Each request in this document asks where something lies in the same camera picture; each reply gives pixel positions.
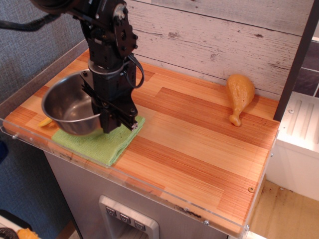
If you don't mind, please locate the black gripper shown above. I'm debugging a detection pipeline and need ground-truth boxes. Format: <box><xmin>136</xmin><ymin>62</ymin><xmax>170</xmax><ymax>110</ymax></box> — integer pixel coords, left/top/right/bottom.
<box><xmin>82</xmin><ymin>63</ymin><xmax>138</xmax><ymax>133</ymax></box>

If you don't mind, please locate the stainless steel pot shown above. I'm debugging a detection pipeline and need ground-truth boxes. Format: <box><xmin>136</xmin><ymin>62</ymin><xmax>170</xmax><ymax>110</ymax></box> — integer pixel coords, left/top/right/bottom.
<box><xmin>42</xmin><ymin>70</ymin><xmax>103</xmax><ymax>136</ymax></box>

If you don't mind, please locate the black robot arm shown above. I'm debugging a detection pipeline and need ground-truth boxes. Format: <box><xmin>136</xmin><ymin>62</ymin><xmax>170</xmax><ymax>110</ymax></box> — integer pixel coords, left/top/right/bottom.
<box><xmin>32</xmin><ymin>0</ymin><xmax>144</xmax><ymax>133</ymax></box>

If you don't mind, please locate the green folded cloth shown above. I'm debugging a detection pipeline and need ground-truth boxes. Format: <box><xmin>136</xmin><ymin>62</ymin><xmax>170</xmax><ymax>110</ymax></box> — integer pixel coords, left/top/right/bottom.
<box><xmin>52</xmin><ymin>116</ymin><xmax>145</xmax><ymax>166</ymax></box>

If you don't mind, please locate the yellow dish brush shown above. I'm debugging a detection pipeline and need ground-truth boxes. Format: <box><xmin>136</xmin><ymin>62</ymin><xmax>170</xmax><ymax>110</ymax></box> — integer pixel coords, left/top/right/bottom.
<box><xmin>37</xmin><ymin>118</ymin><xmax>58</xmax><ymax>131</ymax></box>

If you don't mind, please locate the grey toy fridge cabinet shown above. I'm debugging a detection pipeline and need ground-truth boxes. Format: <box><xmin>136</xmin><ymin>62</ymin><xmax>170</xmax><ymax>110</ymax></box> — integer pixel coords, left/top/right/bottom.
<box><xmin>45</xmin><ymin>153</ymin><xmax>228</xmax><ymax>239</ymax></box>

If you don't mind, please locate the silver dispenser panel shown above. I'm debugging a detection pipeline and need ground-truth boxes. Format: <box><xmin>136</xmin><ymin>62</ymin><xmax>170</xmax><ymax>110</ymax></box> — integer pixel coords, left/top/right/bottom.
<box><xmin>99</xmin><ymin>195</ymin><xmax>160</xmax><ymax>239</ymax></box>

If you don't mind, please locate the clear acrylic table guard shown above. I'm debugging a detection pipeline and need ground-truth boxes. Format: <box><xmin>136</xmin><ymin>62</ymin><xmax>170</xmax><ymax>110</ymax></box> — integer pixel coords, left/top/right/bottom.
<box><xmin>0</xmin><ymin>43</ymin><xmax>279</xmax><ymax>239</ymax></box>

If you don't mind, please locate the plastic chicken drumstick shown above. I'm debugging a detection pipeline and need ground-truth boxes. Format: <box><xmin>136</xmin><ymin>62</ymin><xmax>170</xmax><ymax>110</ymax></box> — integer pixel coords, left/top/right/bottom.
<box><xmin>226</xmin><ymin>74</ymin><xmax>255</xmax><ymax>126</ymax></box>

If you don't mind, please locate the orange object bottom left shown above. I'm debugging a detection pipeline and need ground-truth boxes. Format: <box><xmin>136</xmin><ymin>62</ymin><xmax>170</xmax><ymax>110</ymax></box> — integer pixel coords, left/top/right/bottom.
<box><xmin>16</xmin><ymin>229</ymin><xmax>39</xmax><ymax>239</ymax></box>

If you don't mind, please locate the white toy sink unit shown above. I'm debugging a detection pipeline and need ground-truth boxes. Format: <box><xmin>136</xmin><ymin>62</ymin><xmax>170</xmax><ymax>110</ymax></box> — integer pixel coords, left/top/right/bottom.
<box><xmin>266</xmin><ymin>92</ymin><xmax>319</xmax><ymax>200</ymax></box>

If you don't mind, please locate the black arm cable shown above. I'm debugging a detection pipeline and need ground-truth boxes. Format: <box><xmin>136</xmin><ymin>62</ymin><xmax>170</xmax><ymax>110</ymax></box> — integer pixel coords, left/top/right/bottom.
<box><xmin>0</xmin><ymin>13</ymin><xmax>60</xmax><ymax>32</ymax></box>

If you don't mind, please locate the dark right frame post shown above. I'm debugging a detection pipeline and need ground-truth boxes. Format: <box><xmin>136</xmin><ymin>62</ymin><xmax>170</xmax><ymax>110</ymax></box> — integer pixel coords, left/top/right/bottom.
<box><xmin>273</xmin><ymin>0</ymin><xmax>319</xmax><ymax>121</ymax></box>

